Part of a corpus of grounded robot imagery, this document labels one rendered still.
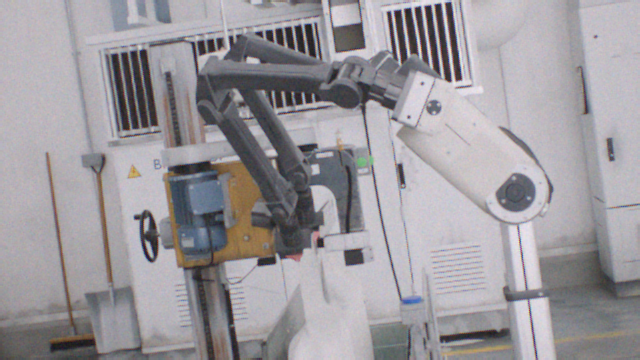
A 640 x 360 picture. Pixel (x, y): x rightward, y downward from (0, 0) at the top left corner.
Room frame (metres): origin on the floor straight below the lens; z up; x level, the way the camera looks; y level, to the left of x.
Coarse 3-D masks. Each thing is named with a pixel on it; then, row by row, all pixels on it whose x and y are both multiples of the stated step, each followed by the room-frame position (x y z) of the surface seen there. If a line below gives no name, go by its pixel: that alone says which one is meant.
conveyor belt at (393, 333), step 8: (376, 328) 4.94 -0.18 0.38; (384, 328) 4.92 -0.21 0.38; (392, 328) 4.89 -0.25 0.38; (400, 328) 4.87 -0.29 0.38; (376, 336) 4.78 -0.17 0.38; (384, 336) 4.75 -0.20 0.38; (392, 336) 4.73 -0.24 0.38; (400, 336) 4.70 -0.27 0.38; (376, 344) 4.62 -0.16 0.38; (384, 344) 4.59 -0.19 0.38; (392, 344) 4.57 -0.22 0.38; (400, 344) 4.55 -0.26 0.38; (408, 344) 4.88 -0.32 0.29; (376, 352) 4.47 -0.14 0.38; (384, 352) 4.45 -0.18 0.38; (392, 352) 4.43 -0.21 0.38; (400, 352) 4.41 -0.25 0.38
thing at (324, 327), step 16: (304, 256) 3.00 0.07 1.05; (304, 272) 2.97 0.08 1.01; (320, 272) 3.36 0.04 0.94; (304, 288) 2.94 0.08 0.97; (320, 288) 3.30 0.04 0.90; (304, 304) 2.89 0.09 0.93; (320, 304) 3.17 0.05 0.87; (320, 320) 2.99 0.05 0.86; (336, 320) 3.08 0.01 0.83; (304, 336) 2.88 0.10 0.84; (320, 336) 2.87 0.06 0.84; (336, 336) 2.93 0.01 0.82; (288, 352) 2.92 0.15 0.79; (304, 352) 2.85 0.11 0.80; (320, 352) 2.84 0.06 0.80; (336, 352) 2.86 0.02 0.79; (352, 352) 3.04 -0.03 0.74
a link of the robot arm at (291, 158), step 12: (228, 60) 2.94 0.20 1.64; (252, 96) 2.98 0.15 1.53; (264, 96) 3.00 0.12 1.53; (252, 108) 2.99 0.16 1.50; (264, 108) 2.99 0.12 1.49; (264, 120) 3.00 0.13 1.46; (276, 120) 3.00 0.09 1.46; (264, 132) 3.01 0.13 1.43; (276, 132) 3.00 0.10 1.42; (276, 144) 3.01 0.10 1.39; (288, 144) 3.00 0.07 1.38; (288, 156) 3.01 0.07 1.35; (300, 156) 3.02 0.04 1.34; (288, 168) 3.01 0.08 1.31; (300, 168) 3.00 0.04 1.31
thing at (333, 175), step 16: (352, 144) 3.50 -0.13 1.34; (320, 160) 3.27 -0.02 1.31; (336, 160) 3.27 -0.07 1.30; (352, 160) 3.27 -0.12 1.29; (320, 176) 3.27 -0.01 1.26; (336, 176) 3.27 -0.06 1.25; (352, 176) 3.26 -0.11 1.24; (336, 192) 3.27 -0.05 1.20; (352, 192) 3.26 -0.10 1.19; (352, 208) 3.26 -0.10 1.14; (352, 224) 3.27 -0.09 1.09
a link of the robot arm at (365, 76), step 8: (352, 64) 2.33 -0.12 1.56; (344, 72) 2.32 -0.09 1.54; (352, 72) 2.31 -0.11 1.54; (360, 72) 2.32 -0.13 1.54; (368, 72) 2.31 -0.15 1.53; (376, 72) 2.32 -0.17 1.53; (352, 80) 2.30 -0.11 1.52; (360, 80) 2.29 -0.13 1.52; (368, 80) 2.29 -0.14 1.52; (368, 88) 2.30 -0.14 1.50
